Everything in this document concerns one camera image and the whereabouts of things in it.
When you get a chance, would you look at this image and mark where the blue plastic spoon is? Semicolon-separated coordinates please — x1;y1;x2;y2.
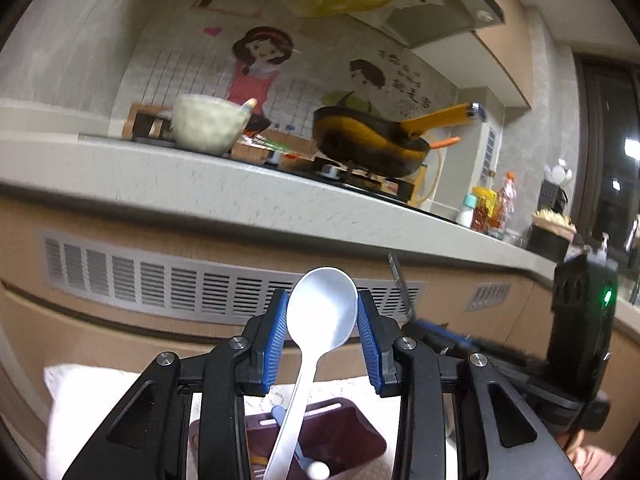
268;405;312;472

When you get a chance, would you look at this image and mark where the brown wooden spoon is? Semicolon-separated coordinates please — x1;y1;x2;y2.
250;454;269;466

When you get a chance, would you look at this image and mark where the white plastic spoon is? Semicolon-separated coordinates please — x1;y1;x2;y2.
265;266;358;479

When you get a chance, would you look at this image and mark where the stone kitchen countertop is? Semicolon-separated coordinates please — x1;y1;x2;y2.
0;131;640;346

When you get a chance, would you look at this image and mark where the person right hand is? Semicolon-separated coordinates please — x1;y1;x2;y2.
555;429;616;480

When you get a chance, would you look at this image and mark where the purple plastic utensil box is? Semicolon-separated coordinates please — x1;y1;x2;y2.
188;396;388;480

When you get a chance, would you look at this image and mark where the small grey ventilation grille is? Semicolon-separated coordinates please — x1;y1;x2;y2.
466;283;511;311

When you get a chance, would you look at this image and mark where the black round pot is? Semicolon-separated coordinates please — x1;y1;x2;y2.
526;208;577;263

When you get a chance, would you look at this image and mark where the teal cap jar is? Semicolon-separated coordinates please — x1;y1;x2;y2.
456;193;477;229

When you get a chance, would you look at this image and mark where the white lace tablecloth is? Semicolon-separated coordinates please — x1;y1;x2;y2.
41;363;461;480

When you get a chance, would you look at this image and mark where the yellow seasoning box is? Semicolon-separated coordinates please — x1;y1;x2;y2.
471;186;498;233

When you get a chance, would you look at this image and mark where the glass pot lid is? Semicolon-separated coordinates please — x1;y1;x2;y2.
408;150;446;208

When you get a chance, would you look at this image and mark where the black utensil rack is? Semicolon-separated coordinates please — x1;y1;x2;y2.
537;180;568;214

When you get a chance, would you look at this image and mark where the orange cap bottle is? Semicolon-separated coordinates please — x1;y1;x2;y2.
491;171;516;240

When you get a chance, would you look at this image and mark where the black yellow frying pan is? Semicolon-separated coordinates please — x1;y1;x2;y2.
312;102;486;178

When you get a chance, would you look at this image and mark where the white ceramic bowl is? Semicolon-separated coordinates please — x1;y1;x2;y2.
171;94;257;156

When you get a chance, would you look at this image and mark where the cartoon wall sticker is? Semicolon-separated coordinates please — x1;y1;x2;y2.
227;26;294;115

